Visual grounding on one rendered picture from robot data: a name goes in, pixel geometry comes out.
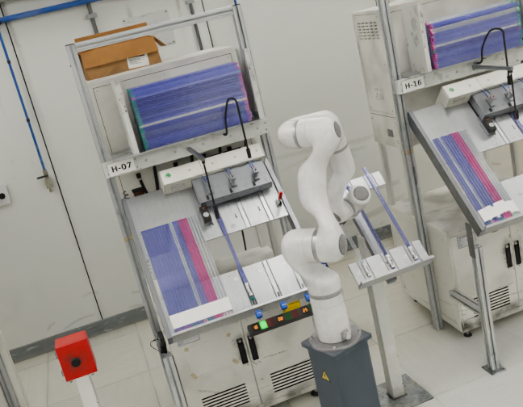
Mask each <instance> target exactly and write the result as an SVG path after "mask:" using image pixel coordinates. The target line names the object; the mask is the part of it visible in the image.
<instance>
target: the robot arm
mask: <svg viewBox="0 0 523 407"><path fill-rule="evenodd" d="M278 140H279V142H280V143H281V145H282V146H284V147H286V148H289V149H301V148H308V147H312V148H313V150H312V154H311V156H310V157H309V158H308V159H307V160H306V161H305V163H304V164H302V165H301V167H300V168H299V172H298V191H299V200H300V203H301V204H302V206H303V208H304V209H305V210H306V211H307V212H309V213H310V214H311V215H313V216H314V217H315V218H316V220H317V222H318V225H319V228H309V229H293V230H291V231H289V232H287V233H286V234H285V235H284V236H283V238H282V243H281V251H282V256H283V257H284V259H285V260H286V262H287V263H288V264H289V266H290V267H291V268H292V269H293V270H294V271H296V272H297V273H298V274H299V275H300V276H301V277H302V278H303V280H304V281H305V283H306V285H307V288H308V295H309V298H310V301H311V306H312V312H313V316H314V319H315V323H316V331H315V332H314V333H312V335H311V337H310V338H309V342H310V345H311V347H312V348H314V349H315V350H318V351H323V352H334V351H339V350H344V349H347V348H349V347H351V346H353V345H355V344H356V343H357V342H358V341H359V340H360V339H361V337H362V331H361V329H360V328H359V327H358V326H357V325H355V324H352V323H349V317H348V313H347V308H346V305H345V297H344V294H343V290H342V286H341V280H340V277H339V275H338V273H337V272H335V271H333V270H331V269H330V268H328V267H326V266H324V265H323V264H321V262H337V261H339V260H341V259H343V258H344V256H345V254H346V251H347V247H348V245H347V240H346V236H345V234H344V232H343V230H342V228H341V223H342V222H343V223H344V224H345V223H346V221H348V220H351V219H353V218H355V217H356V216H357V215H359V213H360V212H361V211H362V209H363V208H364V207H365V206H366V205H367V203H368V202H369V201H370V197H371V193H370V190H369V188H368V187H366V186H364V185H362V184H357V185H355V186H353V187H352V188H351V189H350V191H349V193H348V194H347V195H346V196H345V197H344V198H343V195H344V192H345V188H346V186H347V184H348V183H349V181H350V179H351V178H352V177H353V176H354V173H355V171H356V166H355V163H354V159H353V156H352V153H351V151H350V148H349V144H348V141H347V140H346V137H345V133H344V130H343V128H342V126H341V122H340V120H339V119H338V117H337V116H336V115H335V114H334V113H333V112H331V111H326V110H324V111H318V112H315V113H311V114H308V115H302V116H299V117H295V118H293V119H290V120H288V121H286V122H284V123H283V124H282V125H281V126H280V127H279V129H278ZM328 162H330V165H331V167H332V169H333V174H332V177H331V178H330V180H329V183H328V188H327V177H326V171H327V166H328Z"/></svg>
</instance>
